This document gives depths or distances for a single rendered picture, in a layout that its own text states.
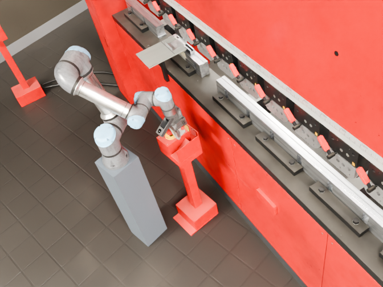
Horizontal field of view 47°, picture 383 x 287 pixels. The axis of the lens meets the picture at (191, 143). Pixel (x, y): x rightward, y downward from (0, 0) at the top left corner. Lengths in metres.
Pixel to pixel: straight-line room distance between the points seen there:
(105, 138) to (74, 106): 1.92
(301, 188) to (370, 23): 0.95
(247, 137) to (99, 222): 1.42
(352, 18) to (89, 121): 2.95
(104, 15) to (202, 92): 1.22
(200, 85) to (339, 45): 1.29
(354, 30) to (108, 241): 2.26
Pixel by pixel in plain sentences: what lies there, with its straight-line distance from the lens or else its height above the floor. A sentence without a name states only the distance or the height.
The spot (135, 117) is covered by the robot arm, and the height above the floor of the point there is 1.17.
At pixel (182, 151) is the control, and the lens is 2.38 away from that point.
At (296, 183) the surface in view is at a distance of 2.07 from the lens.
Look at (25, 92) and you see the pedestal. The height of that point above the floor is 0.12.
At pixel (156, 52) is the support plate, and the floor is 1.00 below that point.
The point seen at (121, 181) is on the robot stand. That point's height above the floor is 0.71.
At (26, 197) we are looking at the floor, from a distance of 3.65.
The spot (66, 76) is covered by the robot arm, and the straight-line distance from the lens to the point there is 2.11.
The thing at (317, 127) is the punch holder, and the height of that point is 1.25.
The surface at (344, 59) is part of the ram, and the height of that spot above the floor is 1.64.
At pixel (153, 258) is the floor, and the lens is 2.96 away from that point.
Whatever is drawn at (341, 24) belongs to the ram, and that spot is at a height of 1.75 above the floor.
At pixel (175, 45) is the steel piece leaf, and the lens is 2.74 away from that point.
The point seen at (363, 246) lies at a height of 0.87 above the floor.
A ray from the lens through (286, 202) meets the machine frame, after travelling 2.16.
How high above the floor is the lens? 2.55
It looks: 47 degrees down
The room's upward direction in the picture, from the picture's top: 14 degrees counter-clockwise
